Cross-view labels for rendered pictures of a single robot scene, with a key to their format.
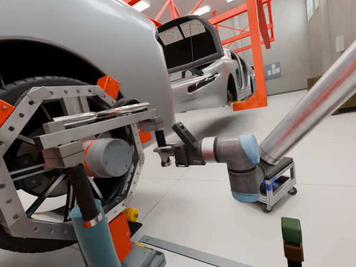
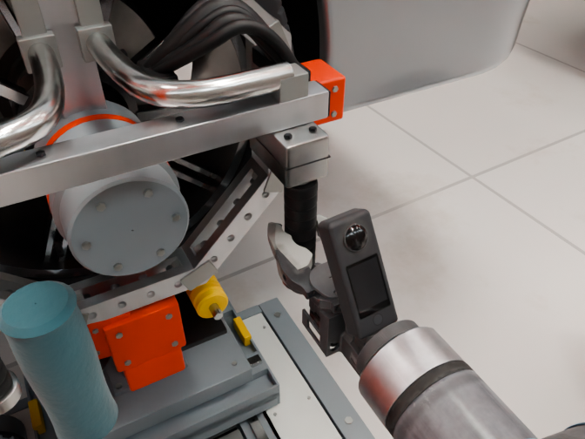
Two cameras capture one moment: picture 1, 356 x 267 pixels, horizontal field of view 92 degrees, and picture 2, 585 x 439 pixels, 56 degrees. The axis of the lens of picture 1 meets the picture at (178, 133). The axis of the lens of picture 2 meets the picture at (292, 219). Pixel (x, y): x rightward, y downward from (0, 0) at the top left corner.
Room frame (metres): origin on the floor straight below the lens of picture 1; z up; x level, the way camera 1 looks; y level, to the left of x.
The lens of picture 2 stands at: (0.27, -0.15, 1.23)
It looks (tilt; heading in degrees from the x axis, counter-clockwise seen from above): 40 degrees down; 30
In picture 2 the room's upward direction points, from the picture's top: straight up
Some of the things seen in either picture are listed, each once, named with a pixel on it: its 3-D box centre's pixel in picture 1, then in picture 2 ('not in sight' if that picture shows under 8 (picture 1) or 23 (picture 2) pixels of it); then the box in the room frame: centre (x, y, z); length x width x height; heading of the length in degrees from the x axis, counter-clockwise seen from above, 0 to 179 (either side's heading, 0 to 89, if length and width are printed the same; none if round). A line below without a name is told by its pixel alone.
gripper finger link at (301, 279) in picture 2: (171, 149); (307, 273); (0.63, 0.03, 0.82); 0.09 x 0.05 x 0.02; 68
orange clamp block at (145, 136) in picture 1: (140, 135); (306, 95); (0.93, 0.20, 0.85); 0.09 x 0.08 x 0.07; 148
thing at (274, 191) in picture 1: (264, 179); not in sight; (1.40, -0.66, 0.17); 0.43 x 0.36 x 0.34; 122
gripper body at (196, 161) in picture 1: (190, 152); (358, 318); (0.62, -0.03, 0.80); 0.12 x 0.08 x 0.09; 58
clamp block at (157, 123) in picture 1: (151, 123); (286, 140); (0.70, 0.10, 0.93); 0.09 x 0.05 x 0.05; 58
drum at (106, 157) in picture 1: (99, 157); (108, 179); (0.62, 0.30, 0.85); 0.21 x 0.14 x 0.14; 58
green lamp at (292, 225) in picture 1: (291, 229); not in sight; (0.36, -0.22, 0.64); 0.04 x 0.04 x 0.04; 58
